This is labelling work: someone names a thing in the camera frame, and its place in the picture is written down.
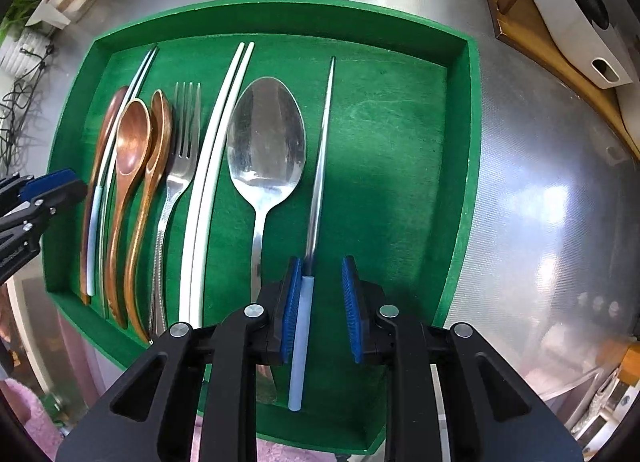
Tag silver chopstick with pale handle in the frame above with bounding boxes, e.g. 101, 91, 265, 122
288, 57, 336, 412

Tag white storage box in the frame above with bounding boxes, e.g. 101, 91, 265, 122
533, 0, 639, 89

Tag wooden shelf rack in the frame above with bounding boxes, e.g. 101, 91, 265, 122
470, 0, 640, 163

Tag large silver metal spoon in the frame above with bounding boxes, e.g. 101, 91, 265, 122
226, 76, 307, 406

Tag green wooden utensil tray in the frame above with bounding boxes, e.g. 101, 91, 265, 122
49, 0, 482, 454

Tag black cables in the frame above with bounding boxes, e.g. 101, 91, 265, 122
0, 44, 57, 178

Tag dark wooden spoon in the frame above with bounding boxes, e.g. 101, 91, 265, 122
79, 85, 128, 306

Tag silver metal fork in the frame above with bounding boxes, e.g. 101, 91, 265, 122
149, 82, 201, 340

